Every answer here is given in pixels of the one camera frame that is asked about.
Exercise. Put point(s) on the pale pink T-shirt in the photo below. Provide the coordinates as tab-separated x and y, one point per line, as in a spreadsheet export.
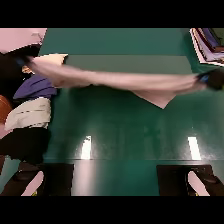
116	80

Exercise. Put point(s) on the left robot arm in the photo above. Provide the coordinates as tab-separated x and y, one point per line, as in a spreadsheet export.
10	71

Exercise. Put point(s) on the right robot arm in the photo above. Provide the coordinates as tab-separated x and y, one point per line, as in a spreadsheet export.
215	79

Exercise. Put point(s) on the purple garment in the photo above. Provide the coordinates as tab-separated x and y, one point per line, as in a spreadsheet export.
36	86

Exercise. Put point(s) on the cream garment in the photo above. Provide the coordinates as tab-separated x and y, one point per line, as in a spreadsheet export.
30	113

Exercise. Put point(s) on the black garment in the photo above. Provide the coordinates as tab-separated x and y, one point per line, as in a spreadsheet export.
25	143

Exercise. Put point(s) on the orange garment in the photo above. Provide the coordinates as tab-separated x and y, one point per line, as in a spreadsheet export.
4	108

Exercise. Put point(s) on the white folded garment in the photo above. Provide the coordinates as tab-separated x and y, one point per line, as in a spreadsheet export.
204	53

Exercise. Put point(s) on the dark red folded garment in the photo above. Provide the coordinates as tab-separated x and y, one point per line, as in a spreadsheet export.
201	36

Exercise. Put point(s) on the pink garment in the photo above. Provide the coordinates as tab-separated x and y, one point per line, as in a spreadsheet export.
18	38

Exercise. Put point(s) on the blue folded garment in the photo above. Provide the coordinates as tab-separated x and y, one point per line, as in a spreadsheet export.
210	36

